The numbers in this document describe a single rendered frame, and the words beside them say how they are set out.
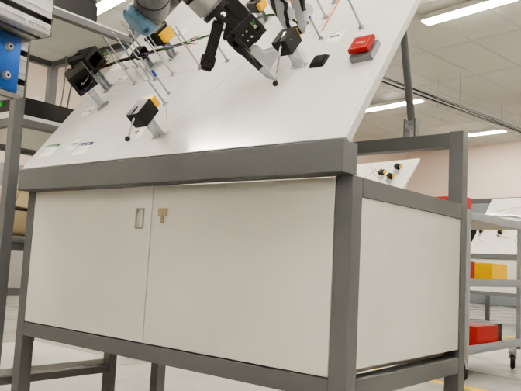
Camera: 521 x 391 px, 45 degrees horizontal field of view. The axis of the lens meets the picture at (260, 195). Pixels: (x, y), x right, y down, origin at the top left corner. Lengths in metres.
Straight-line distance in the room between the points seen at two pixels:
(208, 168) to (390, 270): 0.46
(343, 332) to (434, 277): 0.42
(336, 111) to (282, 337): 0.48
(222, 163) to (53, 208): 0.73
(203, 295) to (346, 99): 0.55
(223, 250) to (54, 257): 0.67
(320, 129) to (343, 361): 0.46
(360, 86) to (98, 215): 0.83
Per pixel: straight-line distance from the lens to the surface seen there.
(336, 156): 1.23
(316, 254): 1.28
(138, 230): 1.66
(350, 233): 1.24
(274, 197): 1.35
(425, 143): 1.82
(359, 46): 1.43
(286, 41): 1.50
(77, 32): 2.54
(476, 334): 4.08
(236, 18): 1.44
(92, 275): 1.80
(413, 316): 1.50
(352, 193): 1.24
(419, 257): 1.52
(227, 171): 1.40
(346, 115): 1.29
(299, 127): 1.34
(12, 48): 1.01
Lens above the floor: 0.62
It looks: 6 degrees up
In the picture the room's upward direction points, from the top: 3 degrees clockwise
